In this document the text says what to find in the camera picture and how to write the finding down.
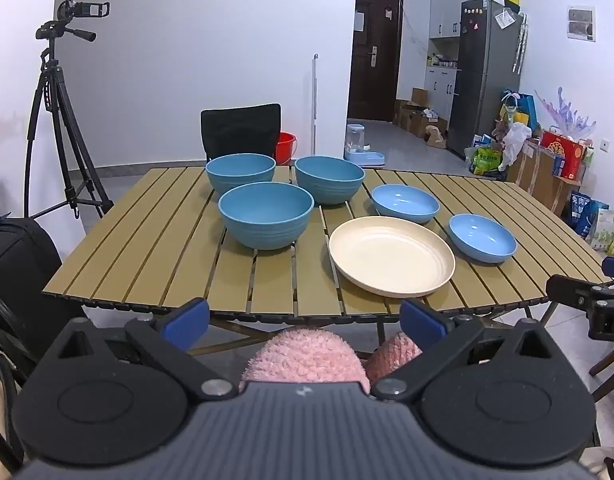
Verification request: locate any white flat mop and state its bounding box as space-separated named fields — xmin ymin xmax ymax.
xmin=309 ymin=53 xmax=320 ymax=157

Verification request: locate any red gift box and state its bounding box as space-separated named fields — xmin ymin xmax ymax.
xmin=541 ymin=131 xmax=588 ymax=181

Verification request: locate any blue gift bag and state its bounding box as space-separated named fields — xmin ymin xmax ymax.
xmin=499 ymin=91 xmax=538 ymax=131

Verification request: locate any large cardboard box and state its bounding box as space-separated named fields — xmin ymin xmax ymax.
xmin=507 ymin=137 xmax=582 ymax=216

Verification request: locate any black camcorder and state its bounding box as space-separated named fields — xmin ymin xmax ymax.
xmin=57 ymin=0 xmax=110 ymax=23

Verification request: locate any purple paper decoration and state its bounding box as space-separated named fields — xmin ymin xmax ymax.
xmin=534 ymin=87 xmax=598 ymax=136

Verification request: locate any wooden furniture leg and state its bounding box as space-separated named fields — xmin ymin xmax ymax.
xmin=589 ymin=342 xmax=614 ymax=402

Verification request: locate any grey refrigerator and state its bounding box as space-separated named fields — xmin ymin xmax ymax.
xmin=447 ymin=0 xmax=526 ymax=161

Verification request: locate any white cabinet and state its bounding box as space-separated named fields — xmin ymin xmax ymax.
xmin=429 ymin=0 xmax=475 ymax=41
xmin=423 ymin=65 xmax=460 ymax=121

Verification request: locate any red plastic bucket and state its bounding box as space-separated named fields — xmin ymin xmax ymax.
xmin=276 ymin=132 xmax=296 ymax=167

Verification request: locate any blue pet food bag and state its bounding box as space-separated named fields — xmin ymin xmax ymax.
xmin=569 ymin=192 xmax=610 ymax=238

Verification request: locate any green pet food bag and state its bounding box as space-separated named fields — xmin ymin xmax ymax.
xmin=471 ymin=146 xmax=502 ymax=176

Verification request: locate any person's right leg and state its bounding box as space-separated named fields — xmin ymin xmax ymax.
xmin=367 ymin=331 xmax=424 ymax=383

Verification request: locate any dark brown door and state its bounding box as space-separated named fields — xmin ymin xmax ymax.
xmin=348 ymin=0 xmax=404 ymax=123

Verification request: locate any blue pet water dispenser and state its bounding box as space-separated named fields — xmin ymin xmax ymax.
xmin=344 ymin=124 xmax=386 ymax=167

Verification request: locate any black camera tripod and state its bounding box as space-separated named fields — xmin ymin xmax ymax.
xmin=24 ymin=20 xmax=115 ymax=221

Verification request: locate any black folding chair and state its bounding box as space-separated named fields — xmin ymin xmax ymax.
xmin=200 ymin=103 xmax=282 ymax=163

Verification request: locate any large cream plate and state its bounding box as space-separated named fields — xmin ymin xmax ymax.
xmin=329 ymin=216 xmax=456 ymax=297

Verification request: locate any white electrical panel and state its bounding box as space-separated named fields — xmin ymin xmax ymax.
xmin=567 ymin=6 xmax=598 ymax=42

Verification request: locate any white lower cabinet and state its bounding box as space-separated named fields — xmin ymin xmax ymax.
xmin=423 ymin=65 xmax=460 ymax=121

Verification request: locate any white upper cabinet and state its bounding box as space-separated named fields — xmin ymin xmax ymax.
xmin=429 ymin=0 xmax=475 ymax=41

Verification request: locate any black suitcase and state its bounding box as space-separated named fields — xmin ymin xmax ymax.
xmin=0 ymin=217 xmax=88 ymax=376

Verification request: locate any small blue shallow plate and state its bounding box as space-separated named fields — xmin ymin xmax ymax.
xmin=448 ymin=213 xmax=518 ymax=264
xmin=371 ymin=184 xmax=440 ymax=225

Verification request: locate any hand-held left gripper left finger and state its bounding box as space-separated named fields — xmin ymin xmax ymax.
xmin=39 ymin=298 xmax=236 ymax=403

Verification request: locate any white and green bag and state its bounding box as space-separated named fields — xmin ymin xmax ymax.
xmin=589 ymin=209 xmax=614 ymax=256

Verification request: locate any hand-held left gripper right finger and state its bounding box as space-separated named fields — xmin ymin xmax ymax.
xmin=371 ymin=299 xmax=578 ymax=403

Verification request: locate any white plastic bag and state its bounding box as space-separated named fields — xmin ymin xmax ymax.
xmin=497 ymin=122 xmax=532 ymax=171

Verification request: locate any open cardboard box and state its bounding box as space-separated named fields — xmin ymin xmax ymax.
xmin=409 ymin=109 xmax=448 ymax=138
xmin=393 ymin=99 xmax=428 ymax=128

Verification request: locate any large blue ribbed bowl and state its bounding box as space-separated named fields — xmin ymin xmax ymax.
xmin=205 ymin=153 xmax=278 ymax=195
xmin=294 ymin=156 xmax=366 ymax=206
xmin=218 ymin=182 xmax=315 ymax=251

